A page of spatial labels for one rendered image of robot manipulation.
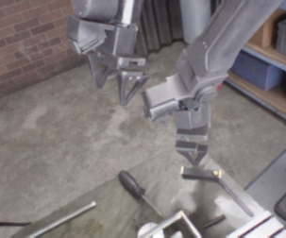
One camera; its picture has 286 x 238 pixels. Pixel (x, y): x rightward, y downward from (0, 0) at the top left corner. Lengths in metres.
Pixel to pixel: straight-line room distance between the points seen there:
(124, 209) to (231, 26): 0.53
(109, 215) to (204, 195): 0.24
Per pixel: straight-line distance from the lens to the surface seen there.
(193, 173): 0.80
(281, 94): 2.28
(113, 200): 0.81
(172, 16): 3.13
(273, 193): 1.55
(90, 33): 0.55
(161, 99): 0.55
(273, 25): 2.09
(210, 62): 0.47
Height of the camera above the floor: 1.53
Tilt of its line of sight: 40 degrees down
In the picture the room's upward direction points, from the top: 14 degrees counter-clockwise
